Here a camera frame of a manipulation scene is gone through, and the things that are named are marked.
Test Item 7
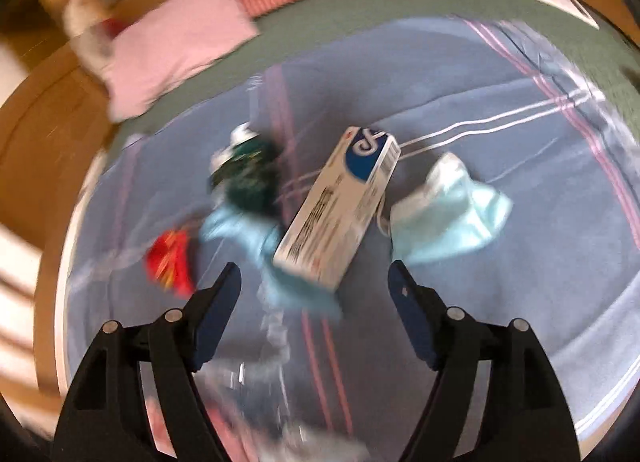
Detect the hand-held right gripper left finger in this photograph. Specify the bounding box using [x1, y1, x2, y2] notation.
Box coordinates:
[50, 262, 243, 462]

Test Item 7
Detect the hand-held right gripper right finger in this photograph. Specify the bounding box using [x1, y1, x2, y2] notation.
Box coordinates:
[387, 259, 583, 462]

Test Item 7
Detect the red snack packet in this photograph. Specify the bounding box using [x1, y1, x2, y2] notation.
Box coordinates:
[144, 229, 197, 299]

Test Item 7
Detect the clear plastic wrapper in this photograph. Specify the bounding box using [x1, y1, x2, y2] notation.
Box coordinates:
[200, 312, 372, 462]

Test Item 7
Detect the light blue face mask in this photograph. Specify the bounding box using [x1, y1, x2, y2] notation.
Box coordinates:
[199, 206, 345, 319]
[389, 152, 514, 266]

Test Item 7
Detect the white and blue toothpaste box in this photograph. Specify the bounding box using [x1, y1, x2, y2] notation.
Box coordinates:
[273, 126, 402, 293]

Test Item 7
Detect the dark green wrapper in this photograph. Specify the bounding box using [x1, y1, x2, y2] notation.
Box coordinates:
[209, 123, 284, 219]

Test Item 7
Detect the blue plaid blanket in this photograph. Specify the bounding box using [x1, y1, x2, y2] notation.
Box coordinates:
[55, 16, 640, 462]

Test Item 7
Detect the pink pillow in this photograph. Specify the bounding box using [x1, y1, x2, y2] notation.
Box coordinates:
[99, 0, 262, 123]

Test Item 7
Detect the green woven bed mat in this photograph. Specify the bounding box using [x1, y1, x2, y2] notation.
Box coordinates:
[106, 0, 640, 157]

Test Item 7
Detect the wooden bunk bed frame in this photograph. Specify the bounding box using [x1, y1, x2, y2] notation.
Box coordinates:
[0, 0, 640, 403]

